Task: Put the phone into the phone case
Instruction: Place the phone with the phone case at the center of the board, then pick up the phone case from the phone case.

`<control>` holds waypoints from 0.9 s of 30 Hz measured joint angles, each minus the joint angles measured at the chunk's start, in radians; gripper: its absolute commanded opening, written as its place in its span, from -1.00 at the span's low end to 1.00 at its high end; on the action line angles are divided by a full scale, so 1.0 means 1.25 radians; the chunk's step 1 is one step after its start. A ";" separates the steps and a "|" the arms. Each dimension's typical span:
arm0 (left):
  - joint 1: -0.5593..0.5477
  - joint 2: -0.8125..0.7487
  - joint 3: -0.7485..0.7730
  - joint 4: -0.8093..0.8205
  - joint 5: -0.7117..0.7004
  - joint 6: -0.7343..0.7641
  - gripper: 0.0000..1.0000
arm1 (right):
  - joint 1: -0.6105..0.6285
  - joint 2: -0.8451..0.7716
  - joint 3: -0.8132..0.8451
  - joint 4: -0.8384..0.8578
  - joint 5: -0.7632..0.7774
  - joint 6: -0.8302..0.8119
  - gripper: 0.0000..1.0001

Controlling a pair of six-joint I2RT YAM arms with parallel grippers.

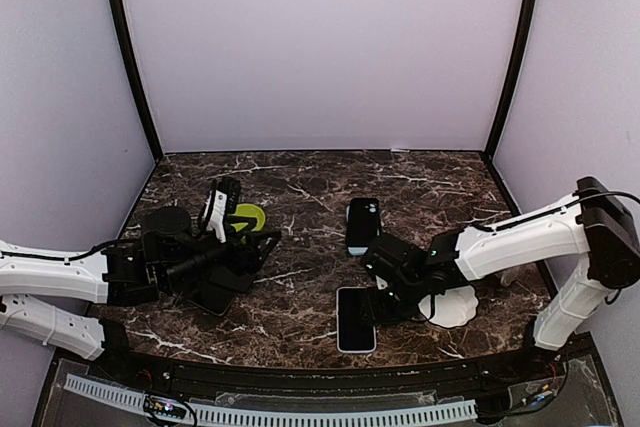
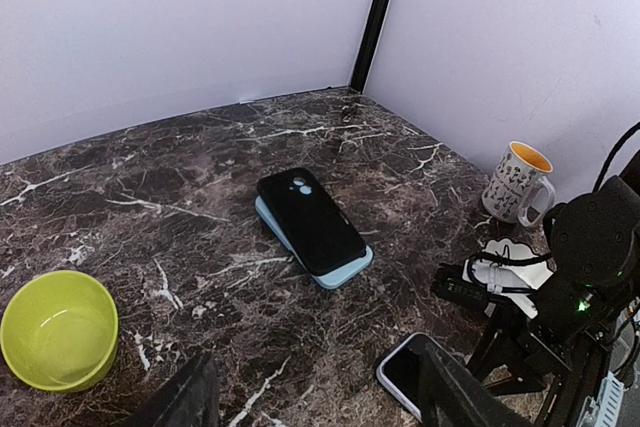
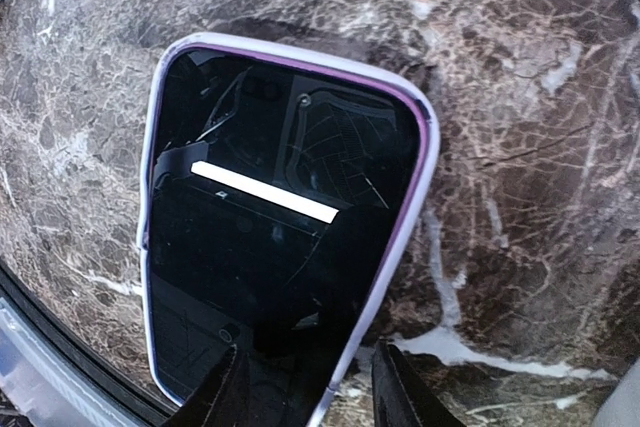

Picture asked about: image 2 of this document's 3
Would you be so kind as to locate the right black frame post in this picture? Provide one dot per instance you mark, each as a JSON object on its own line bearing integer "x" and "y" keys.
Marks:
{"x": 368, "y": 45}

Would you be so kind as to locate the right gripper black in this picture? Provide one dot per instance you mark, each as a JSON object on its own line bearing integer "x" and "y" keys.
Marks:
{"x": 522, "y": 346}

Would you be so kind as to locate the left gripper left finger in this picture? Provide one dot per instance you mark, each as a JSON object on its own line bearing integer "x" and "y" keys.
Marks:
{"x": 191, "y": 397}

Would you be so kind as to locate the dark screen phone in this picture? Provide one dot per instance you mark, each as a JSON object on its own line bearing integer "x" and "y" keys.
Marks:
{"x": 399, "y": 371}

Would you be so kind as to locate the patterned white mug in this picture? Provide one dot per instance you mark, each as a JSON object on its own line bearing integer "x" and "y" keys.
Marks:
{"x": 519, "y": 190}

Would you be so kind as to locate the green bowl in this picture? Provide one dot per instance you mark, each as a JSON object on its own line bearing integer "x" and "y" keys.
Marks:
{"x": 60, "y": 331}

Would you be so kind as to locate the black phone case centre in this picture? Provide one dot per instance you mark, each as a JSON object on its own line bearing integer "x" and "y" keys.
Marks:
{"x": 319, "y": 232}

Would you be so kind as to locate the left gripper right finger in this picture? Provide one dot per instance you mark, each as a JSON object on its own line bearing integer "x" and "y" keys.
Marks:
{"x": 447, "y": 387}

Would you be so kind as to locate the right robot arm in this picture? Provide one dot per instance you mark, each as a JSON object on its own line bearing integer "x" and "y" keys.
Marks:
{"x": 594, "y": 245}

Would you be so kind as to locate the white scalloped dish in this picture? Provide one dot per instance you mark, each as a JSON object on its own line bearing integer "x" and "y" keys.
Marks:
{"x": 506, "y": 248}

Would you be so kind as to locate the light blue phone case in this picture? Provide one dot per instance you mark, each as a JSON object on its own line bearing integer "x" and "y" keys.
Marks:
{"x": 329, "y": 281}

